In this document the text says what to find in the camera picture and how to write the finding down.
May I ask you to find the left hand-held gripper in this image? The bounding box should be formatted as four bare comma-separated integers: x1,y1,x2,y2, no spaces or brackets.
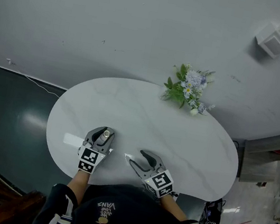
74,122,117,177

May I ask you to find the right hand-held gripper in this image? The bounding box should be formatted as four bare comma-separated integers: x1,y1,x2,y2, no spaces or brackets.
123,147,179,201

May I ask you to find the small grey bottle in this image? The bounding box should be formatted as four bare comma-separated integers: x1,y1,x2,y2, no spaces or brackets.
96,128,113,149

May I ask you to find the person's left forearm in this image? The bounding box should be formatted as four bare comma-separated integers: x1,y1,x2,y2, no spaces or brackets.
63,168,92,207

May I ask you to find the person's right forearm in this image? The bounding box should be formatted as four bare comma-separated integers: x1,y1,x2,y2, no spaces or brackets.
157,192,192,223

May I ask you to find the white marble table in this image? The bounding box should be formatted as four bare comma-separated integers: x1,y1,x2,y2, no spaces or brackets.
38,65,250,210

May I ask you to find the person's black shirt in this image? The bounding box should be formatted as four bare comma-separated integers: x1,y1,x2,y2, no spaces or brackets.
31,169,228,224

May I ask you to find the black bag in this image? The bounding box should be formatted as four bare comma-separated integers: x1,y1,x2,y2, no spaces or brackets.
200,195,227,224

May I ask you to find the blue and white flower bouquet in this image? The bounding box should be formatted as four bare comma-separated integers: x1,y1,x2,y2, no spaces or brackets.
157,59,218,119

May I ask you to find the grey wooden cabinet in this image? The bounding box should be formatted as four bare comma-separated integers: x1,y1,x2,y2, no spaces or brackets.
237,123,280,189

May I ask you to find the thin white cable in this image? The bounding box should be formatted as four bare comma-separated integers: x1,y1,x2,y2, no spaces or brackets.
1,57,67,99

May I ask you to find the white wall junction box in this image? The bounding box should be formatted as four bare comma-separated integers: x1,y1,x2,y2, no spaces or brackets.
251,19,280,60

